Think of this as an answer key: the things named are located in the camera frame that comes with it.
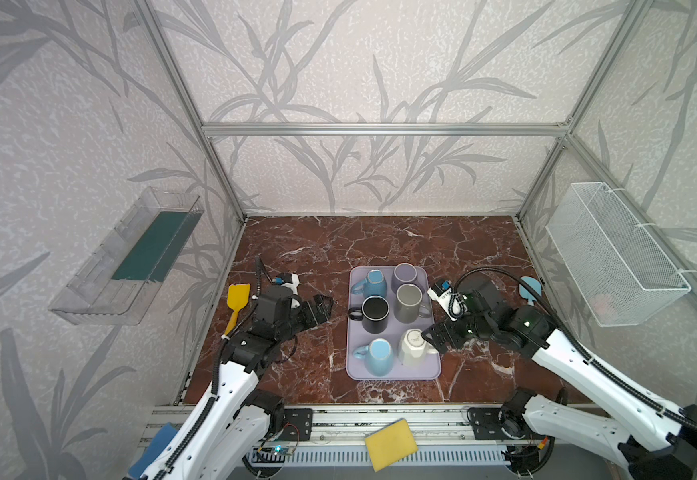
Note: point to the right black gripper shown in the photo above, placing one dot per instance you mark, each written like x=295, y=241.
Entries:
x=451, y=327

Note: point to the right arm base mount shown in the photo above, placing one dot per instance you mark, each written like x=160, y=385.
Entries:
x=492, y=423

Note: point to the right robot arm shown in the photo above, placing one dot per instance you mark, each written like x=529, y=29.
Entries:
x=642, y=432

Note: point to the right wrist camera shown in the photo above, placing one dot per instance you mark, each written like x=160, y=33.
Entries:
x=442, y=292

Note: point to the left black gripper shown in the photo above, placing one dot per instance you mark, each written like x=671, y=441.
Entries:
x=310, y=312

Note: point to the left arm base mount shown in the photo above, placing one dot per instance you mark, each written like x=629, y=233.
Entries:
x=292, y=424

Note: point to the lavender mug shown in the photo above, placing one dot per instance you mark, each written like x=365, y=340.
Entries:
x=405, y=273

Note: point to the blue sponge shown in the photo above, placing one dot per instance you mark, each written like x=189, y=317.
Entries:
x=159, y=443

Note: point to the aluminium frame rail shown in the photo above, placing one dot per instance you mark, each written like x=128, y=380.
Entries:
x=214, y=130

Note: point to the white wire basket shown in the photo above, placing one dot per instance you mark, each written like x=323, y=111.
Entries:
x=623, y=274

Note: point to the light blue spatula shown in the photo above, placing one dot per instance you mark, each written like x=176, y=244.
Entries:
x=531, y=289

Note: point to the yellow spatula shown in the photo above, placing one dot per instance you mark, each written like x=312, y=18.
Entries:
x=238, y=298

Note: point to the yellow sponge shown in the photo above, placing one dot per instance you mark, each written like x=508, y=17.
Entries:
x=391, y=444

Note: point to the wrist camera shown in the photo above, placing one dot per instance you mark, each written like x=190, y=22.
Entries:
x=442, y=292
x=288, y=280

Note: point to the black mug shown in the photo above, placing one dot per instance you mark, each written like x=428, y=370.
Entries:
x=373, y=314

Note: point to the white faceted mug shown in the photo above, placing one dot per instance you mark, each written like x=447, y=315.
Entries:
x=414, y=349

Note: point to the light blue mug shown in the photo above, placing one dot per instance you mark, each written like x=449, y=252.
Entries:
x=378, y=357

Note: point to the green circuit board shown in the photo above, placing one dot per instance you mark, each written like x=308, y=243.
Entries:
x=275, y=454

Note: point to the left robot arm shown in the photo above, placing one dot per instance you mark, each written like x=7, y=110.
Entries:
x=233, y=414

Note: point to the blue dotted square mug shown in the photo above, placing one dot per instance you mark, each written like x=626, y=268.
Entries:
x=373, y=284

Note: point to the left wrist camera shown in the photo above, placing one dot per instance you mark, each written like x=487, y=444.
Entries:
x=288, y=280

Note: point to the clear plastic shelf bin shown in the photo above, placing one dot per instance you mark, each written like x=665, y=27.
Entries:
x=123, y=276

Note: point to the grey mug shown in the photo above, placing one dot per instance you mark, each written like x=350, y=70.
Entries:
x=409, y=305

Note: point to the lavender plastic tray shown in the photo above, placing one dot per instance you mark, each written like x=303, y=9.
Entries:
x=358, y=337

